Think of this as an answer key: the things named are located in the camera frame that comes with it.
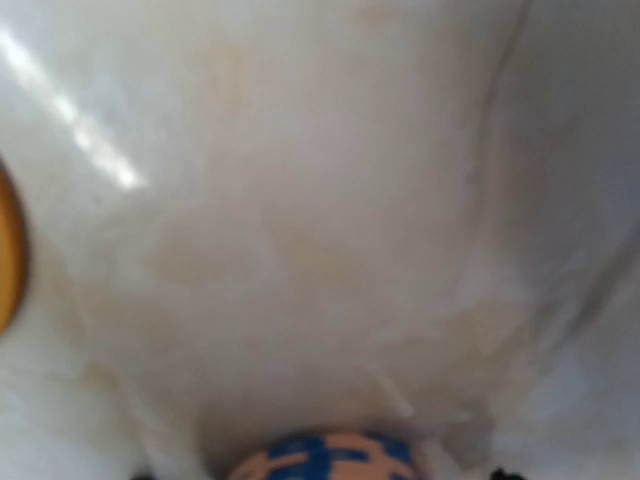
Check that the blue white poker chip stack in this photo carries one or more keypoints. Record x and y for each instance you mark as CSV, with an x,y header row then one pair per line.
x,y
332,456

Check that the orange big blind button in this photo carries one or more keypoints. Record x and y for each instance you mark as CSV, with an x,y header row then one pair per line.
x,y
14,251

